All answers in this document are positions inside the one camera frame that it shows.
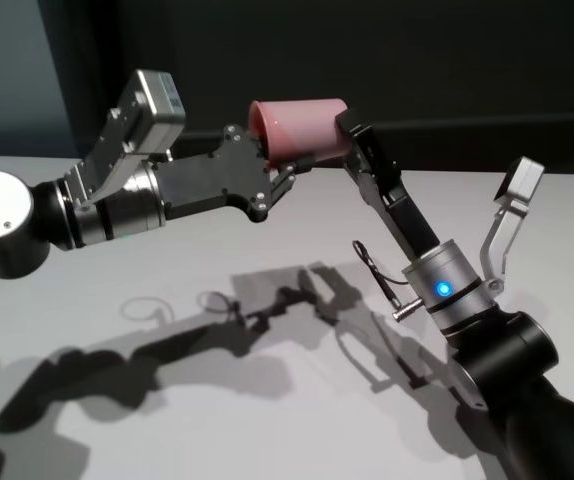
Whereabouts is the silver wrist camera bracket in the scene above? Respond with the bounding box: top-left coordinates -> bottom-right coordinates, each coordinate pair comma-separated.
64,69 -> 188,211
479,155 -> 547,296

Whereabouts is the right gripper cable with plug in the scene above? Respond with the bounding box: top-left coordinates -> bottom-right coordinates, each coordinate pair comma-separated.
351,239 -> 424,322

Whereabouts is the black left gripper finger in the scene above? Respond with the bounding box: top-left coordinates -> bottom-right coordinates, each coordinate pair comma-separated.
249,130 -> 270,163
264,154 -> 314,221

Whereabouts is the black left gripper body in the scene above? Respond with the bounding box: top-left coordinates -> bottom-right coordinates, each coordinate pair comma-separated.
156,124 -> 274,225

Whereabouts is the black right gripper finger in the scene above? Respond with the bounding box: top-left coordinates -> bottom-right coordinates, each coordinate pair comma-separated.
334,109 -> 402,202

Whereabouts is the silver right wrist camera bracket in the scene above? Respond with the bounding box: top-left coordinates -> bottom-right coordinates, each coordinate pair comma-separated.
479,155 -> 547,296

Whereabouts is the thin grey horizontal rail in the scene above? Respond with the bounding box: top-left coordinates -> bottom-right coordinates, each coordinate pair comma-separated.
79,117 -> 574,146

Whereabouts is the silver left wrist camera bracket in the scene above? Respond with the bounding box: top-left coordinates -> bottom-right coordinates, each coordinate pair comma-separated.
64,69 -> 188,211

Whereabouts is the pink plastic cup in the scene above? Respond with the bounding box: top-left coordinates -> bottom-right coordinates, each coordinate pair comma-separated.
248,98 -> 353,169

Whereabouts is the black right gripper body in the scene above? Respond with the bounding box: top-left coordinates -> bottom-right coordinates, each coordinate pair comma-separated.
366,174 -> 441,264

